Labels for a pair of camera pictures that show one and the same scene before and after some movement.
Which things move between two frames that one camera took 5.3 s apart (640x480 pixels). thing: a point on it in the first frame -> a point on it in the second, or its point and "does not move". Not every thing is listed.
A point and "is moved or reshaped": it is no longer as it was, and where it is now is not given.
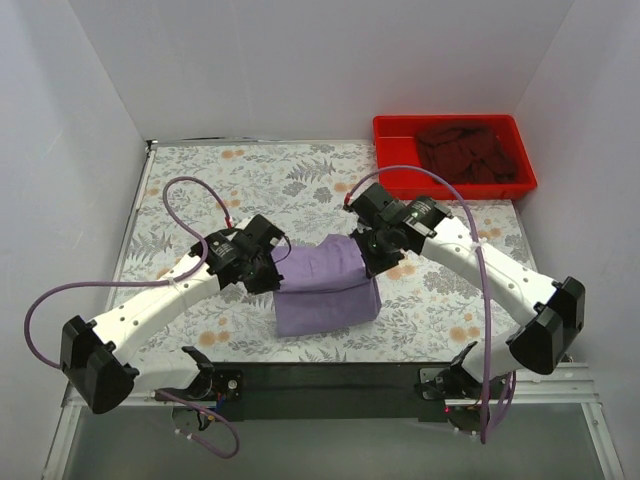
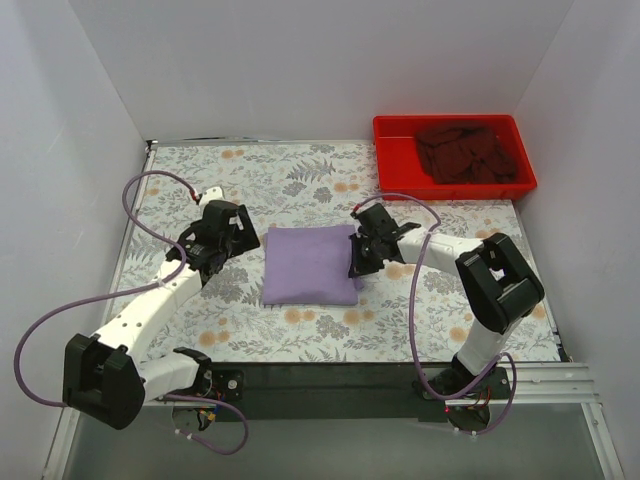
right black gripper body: x=369 y=251 -> x=364 y=248
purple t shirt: x=325 y=286 is moved or reshaped
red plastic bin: x=481 y=156 does not move
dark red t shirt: x=466 y=155 does not move
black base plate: x=312 y=392 does not move
